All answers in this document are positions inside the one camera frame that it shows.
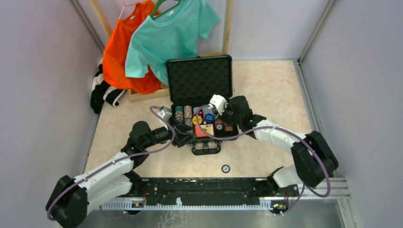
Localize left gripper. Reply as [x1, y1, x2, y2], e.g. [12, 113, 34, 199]
[143, 116, 197, 149]

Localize yellow round button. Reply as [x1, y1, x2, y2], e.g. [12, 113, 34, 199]
[192, 115, 203, 125]

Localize blue round button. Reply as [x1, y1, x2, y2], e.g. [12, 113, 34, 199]
[204, 113, 215, 123]

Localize red playing card box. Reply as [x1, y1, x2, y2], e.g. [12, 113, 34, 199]
[194, 124, 215, 138]

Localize black poker set case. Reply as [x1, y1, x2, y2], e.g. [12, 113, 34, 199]
[165, 55, 239, 155]

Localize purple chip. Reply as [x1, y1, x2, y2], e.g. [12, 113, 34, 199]
[221, 164, 230, 173]

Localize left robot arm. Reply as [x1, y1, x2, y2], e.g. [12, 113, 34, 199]
[46, 121, 197, 228]

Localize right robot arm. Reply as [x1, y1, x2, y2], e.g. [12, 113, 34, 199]
[210, 95, 339, 196]

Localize orange red chip row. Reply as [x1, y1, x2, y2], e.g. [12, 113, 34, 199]
[225, 126, 233, 132]

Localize green blue chip row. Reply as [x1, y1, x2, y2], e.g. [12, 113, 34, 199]
[175, 106, 184, 123]

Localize tan blue chip row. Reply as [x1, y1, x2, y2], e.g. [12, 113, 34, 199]
[183, 105, 192, 127]

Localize blue backed card deck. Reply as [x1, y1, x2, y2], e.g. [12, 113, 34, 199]
[193, 106, 213, 116]

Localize wooden clothes rack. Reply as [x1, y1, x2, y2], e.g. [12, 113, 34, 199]
[89, 0, 233, 102]

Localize black white striped garment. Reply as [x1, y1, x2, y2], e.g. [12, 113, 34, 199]
[90, 59, 126, 114]

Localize teal t-shirt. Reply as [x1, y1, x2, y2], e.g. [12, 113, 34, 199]
[125, 0, 221, 84]

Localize orange t-shirt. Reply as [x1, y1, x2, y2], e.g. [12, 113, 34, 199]
[103, 0, 161, 95]

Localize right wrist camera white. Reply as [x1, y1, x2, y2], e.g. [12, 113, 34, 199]
[209, 95, 228, 115]

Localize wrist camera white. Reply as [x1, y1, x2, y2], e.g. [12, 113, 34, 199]
[157, 106, 172, 130]
[209, 95, 228, 115]

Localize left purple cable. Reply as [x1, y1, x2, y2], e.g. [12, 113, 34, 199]
[46, 106, 176, 221]

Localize purple cable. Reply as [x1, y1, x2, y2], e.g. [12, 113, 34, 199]
[46, 106, 176, 221]
[194, 105, 332, 217]

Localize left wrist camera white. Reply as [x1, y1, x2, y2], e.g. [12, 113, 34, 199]
[157, 106, 172, 130]

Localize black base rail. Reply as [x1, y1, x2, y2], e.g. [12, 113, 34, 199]
[112, 177, 300, 207]

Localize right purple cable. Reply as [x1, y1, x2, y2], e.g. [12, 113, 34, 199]
[194, 105, 332, 217]

